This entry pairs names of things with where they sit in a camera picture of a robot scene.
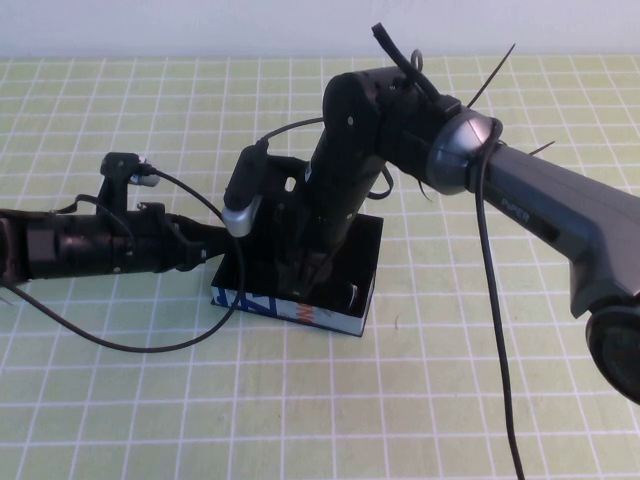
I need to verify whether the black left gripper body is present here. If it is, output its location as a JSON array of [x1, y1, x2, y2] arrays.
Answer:
[[99, 202, 209, 276]]

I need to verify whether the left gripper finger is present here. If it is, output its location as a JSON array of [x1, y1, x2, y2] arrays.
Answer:
[[172, 213, 234, 242], [199, 239, 234, 260]]

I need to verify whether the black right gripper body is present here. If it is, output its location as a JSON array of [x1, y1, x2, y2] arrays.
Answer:
[[269, 162, 382, 274]]

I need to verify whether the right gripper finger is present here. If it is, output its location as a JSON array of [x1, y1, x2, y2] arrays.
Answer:
[[284, 257, 322, 304], [307, 239, 344, 294]]

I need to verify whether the black printed glasses case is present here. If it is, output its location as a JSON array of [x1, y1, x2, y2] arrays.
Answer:
[[209, 212, 385, 339]]

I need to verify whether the green checkered tablecloth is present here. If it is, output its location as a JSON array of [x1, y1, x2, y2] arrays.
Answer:
[[0, 55, 640, 480]]

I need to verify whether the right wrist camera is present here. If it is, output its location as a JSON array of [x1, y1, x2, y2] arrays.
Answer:
[[221, 143, 274, 237]]

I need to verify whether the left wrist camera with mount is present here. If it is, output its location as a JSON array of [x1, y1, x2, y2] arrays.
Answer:
[[97, 152, 162, 221]]

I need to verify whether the black left camera cable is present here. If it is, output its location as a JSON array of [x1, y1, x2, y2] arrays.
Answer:
[[0, 169, 246, 353]]

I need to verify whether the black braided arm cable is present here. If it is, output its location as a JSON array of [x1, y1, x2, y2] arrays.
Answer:
[[372, 23, 461, 114]]

